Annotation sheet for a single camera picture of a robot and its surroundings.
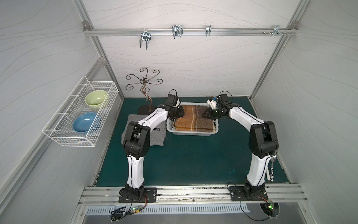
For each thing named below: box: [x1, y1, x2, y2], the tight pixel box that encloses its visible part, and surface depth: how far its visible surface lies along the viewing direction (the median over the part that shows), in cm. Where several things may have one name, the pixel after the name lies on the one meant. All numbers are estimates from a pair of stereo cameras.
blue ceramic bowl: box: [72, 112, 102, 135], surface depth 65 cm
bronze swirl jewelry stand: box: [125, 67, 164, 116], surface depth 91 cm
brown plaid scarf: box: [174, 105, 216, 133], surface depth 92 cm
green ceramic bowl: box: [84, 89, 108, 110], surface depth 73 cm
